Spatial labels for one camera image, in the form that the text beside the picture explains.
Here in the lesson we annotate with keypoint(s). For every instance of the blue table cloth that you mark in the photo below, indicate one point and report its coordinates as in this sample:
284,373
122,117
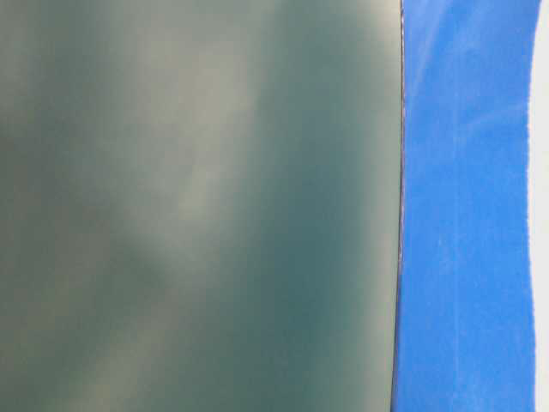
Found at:
464,333

